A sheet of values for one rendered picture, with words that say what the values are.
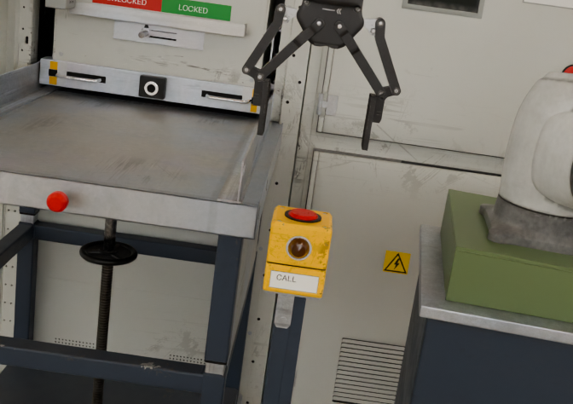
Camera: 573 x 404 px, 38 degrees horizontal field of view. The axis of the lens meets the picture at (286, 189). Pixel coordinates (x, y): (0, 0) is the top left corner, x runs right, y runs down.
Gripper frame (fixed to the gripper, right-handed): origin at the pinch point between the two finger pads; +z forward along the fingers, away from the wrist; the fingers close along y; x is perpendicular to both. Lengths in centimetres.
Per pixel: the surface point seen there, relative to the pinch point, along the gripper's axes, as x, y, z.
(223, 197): -20.3, 12.5, 16.6
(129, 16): -83, 44, -4
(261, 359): -87, 4, 78
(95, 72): -85, 52, 10
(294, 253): 5.0, 0.2, 15.1
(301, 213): 0.4, 0.0, 11.0
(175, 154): -44, 25, 17
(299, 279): 3.8, -1.0, 19.0
